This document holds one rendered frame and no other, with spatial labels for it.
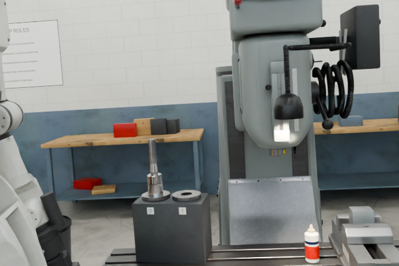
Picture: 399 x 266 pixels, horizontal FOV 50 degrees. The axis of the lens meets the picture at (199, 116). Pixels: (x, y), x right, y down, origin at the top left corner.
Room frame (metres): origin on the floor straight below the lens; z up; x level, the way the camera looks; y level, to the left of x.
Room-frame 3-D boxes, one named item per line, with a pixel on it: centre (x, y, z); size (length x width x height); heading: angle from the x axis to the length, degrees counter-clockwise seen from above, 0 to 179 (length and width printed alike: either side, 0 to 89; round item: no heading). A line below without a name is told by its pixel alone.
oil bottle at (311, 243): (1.22, -0.31, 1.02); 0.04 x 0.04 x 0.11
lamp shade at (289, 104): (1.06, -0.22, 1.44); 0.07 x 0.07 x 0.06
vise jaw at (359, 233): (1.18, -0.45, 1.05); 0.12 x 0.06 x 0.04; 83
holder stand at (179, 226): (1.32, 0.10, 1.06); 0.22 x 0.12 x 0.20; 78
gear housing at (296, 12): (1.29, -0.23, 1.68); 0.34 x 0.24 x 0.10; 176
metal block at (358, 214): (1.23, -0.46, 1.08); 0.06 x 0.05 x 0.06; 83
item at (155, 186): (1.33, 0.15, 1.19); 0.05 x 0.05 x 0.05
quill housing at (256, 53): (1.26, -0.23, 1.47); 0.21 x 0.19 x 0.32; 86
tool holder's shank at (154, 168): (1.33, 0.15, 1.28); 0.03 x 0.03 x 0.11
